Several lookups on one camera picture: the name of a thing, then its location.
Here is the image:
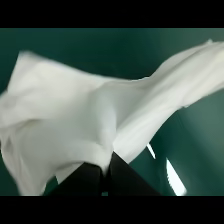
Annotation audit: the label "white shirt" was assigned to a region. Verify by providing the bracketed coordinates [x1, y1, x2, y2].
[0, 39, 224, 197]

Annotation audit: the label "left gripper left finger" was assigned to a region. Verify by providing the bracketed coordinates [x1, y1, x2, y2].
[48, 162, 105, 197]

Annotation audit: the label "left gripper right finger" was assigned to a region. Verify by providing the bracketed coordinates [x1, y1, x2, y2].
[106, 151, 160, 197]

